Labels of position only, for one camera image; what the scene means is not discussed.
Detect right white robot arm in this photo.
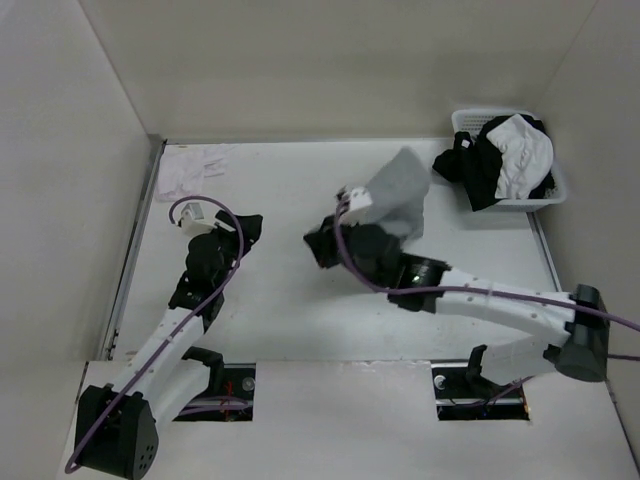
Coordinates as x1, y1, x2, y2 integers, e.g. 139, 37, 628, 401
303, 217, 610, 396

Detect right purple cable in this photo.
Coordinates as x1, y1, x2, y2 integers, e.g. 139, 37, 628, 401
334, 199, 640, 366

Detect grey tank top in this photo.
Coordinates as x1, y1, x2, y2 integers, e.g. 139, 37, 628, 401
361, 147, 431, 242

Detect white tank top in basket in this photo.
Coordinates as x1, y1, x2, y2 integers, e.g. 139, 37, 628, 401
486, 114, 554, 200

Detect folded white tank top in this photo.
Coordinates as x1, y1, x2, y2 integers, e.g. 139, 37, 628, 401
155, 144, 235, 202

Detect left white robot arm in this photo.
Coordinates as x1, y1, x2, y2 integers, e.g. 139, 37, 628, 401
65, 210, 263, 479

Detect white plastic basket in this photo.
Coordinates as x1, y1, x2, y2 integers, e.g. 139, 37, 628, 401
451, 108, 568, 213

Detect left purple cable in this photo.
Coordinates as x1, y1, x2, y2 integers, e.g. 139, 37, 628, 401
64, 197, 251, 475

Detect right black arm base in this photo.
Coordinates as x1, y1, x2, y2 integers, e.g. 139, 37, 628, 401
431, 345, 529, 421

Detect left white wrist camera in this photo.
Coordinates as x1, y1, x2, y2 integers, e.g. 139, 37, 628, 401
177, 202, 214, 238

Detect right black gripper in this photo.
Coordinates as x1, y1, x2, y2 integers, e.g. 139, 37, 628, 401
303, 211, 385, 293

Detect purple cable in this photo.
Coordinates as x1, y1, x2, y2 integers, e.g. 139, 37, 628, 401
334, 199, 640, 366
64, 197, 251, 475

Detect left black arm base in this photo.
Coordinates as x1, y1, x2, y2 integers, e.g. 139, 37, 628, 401
175, 347, 257, 423

